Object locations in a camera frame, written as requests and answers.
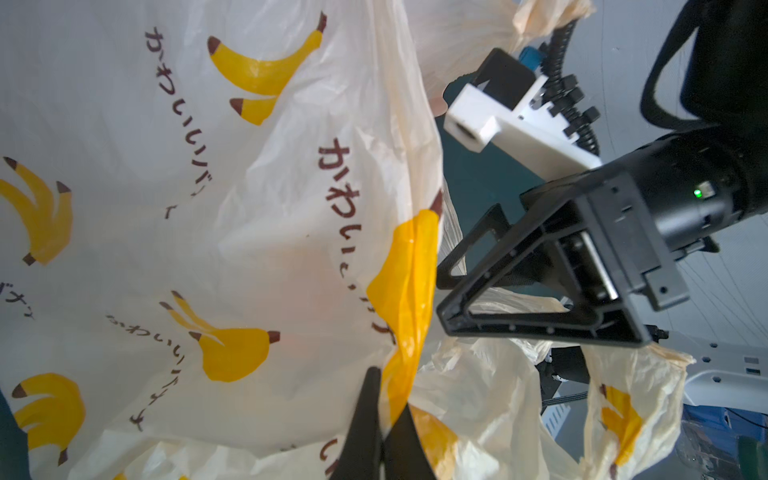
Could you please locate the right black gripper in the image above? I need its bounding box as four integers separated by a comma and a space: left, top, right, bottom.
436, 128, 767, 348

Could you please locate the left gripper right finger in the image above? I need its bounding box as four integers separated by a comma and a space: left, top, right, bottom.
382, 406, 435, 480

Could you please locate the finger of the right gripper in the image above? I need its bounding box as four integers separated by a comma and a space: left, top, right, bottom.
436, 202, 541, 292

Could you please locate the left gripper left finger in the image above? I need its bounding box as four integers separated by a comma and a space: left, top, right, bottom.
330, 367, 383, 480

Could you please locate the cream banana-print plastic bag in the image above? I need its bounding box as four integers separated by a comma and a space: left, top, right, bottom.
1, 1, 691, 479

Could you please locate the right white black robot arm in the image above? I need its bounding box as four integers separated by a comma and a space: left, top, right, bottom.
436, 1, 767, 348

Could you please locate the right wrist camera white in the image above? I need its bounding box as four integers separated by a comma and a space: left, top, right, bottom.
444, 48, 601, 181

